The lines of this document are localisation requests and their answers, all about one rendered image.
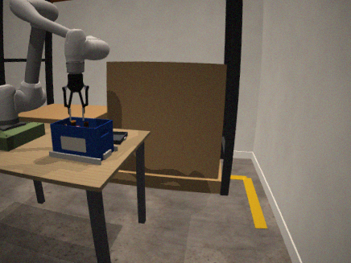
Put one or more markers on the white flat rail with screws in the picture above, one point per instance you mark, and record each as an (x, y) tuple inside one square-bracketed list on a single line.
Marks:
[(78, 158)]

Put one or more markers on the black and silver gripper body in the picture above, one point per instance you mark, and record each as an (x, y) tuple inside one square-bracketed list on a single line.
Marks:
[(75, 79)]

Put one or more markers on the blue bottle crate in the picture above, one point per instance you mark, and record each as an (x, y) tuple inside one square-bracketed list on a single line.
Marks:
[(84, 141)]

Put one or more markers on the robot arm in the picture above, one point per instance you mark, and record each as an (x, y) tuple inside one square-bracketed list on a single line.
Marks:
[(77, 48)]

